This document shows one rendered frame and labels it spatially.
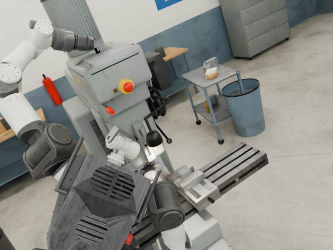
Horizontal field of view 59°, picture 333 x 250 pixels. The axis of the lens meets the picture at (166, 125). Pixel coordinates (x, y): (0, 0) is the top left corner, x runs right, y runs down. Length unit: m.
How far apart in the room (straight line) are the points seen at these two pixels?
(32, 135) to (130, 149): 0.32
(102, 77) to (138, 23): 4.81
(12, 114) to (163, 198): 0.56
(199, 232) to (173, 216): 0.68
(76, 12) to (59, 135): 0.74
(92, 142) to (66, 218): 1.04
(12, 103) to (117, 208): 0.48
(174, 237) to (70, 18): 1.07
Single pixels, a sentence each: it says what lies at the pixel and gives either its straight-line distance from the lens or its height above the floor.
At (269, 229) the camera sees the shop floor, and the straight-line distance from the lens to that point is 2.76.
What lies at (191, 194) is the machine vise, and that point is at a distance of 1.65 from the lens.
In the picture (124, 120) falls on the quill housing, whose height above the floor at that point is 1.58.
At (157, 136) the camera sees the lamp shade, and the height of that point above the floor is 1.49.
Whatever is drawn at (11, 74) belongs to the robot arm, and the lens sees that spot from 1.09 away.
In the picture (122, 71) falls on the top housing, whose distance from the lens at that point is 1.19.
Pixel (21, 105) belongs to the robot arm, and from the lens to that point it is 1.05.
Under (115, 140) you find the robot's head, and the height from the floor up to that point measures 1.67.
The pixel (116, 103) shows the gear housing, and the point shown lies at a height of 1.68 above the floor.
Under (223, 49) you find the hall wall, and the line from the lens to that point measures 6.92.
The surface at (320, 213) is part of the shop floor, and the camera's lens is 2.85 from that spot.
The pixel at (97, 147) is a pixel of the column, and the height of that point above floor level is 1.33.
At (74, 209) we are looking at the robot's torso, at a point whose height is 1.63.
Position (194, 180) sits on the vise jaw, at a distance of 1.68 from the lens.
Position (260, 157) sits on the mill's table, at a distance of 1.89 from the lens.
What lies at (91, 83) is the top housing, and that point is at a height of 1.83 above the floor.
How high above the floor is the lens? 2.07
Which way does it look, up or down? 25 degrees down
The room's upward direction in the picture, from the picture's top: 21 degrees counter-clockwise
